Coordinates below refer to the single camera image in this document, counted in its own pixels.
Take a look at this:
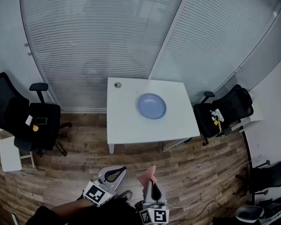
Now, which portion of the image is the white floor cable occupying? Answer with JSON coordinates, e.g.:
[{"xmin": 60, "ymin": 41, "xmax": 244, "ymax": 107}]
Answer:
[{"xmin": 165, "ymin": 159, "xmax": 252, "ymax": 208}]

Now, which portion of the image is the person's left forearm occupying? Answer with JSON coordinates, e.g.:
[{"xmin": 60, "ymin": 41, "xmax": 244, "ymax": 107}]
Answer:
[{"xmin": 50, "ymin": 197, "xmax": 94, "ymax": 220}]

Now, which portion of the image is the black office chair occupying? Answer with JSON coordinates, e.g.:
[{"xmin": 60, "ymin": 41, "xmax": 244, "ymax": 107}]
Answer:
[
  {"xmin": 235, "ymin": 160, "xmax": 281, "ymax": 206},
  {"xmin": 193, "ymin": 84, "xmax": 255, "ymax": 147},
  {"xmin": 0, "ymin": 70, "xmax": 73, "ymax": 158}
]

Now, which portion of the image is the big blue plate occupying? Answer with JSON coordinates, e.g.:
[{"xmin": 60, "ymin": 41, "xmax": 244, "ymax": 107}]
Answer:
[{"xmin": 137, "ymin": 92, "xmax": 167, "ymax": 120}]

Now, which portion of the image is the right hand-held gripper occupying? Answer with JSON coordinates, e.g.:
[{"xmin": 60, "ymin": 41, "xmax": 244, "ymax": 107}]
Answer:
[{"xmin": 139, "ymin": 181, "xmax": 170, "ymax": 225}]

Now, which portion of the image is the white green bundle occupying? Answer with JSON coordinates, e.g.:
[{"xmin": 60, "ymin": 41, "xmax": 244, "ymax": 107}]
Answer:
[{"xmin": 209, "ymin": 108, "xmax": 225, "ymax": 123}]

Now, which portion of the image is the white window blind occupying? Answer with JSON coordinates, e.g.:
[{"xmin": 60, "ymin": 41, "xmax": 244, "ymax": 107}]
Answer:
[
  {"xmin": 20, "ymin": 0, "xmax": 190, "ymax": 110},
  {"xmin": 149, "ymin": 0, "xmax": 281, "ymax": 98}
]

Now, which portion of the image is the person's black clothing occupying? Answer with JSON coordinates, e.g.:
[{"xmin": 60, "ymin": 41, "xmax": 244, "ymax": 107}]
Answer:
[{"xmin": 25, "ymin": 195, "xmax": 146, "ymax": 225}]

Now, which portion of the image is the white low shelf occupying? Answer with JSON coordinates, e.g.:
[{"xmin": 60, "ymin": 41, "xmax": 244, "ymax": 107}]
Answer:
[{"xmin": 0, "ymin": 125, "xmax": 37, "ymax": 173}]

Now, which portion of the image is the pink cloth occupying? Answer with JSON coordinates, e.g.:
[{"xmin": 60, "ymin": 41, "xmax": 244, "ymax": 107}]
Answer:
[{"xmin": 137, "ymin": 165, "xmax": 158, "ymax": 192}]

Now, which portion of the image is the grey white office chair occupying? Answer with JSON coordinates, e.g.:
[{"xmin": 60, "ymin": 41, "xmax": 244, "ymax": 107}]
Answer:
[{"xmin": 235, "ymin": 205, "xmax": 265, "ymax": 224}]

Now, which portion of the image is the black floor cable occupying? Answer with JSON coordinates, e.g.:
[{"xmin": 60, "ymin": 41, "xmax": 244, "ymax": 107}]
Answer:
[{"xmin": 170, "ymin": 200, "xmax": 232, "ymax": 224}]

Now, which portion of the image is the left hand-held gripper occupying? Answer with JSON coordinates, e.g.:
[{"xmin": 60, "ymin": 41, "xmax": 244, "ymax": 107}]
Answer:
[{"xmin": 83, "ymin": 165, "xmax": 127, "ymax": 208}]

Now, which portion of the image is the person's dark shoe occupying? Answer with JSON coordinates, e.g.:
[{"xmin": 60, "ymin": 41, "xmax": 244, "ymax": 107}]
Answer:
[{"xmin": 118, "ymin": 190, "xmax": 133, "ymax": 205}]

